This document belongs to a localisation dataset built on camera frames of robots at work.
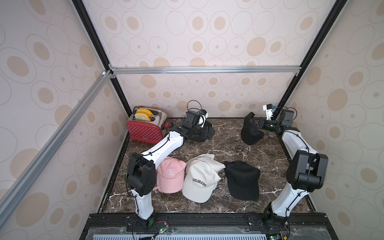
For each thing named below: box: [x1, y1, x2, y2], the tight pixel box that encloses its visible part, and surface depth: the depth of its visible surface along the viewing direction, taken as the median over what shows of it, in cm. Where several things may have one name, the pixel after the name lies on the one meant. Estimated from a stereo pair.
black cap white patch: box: [185, 120, 213, 143], surface depth 75 cm
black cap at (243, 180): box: [224, 161, 261, 201], surface depth 87 cm
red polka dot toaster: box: [126, 106, 171, 144], surface depth 97 cm
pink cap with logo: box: [153, 157, 187, 194], surface depth 83 cm
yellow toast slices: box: [134, 108, 153, 122], surface depth 96 cm
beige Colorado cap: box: [182, 153, 226, 204], surface depth 84 cm
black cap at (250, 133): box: [241, 111, 264, 146], surface depth 89 cm
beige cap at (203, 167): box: [184, 153, 226, 181], surface depth 84 cm
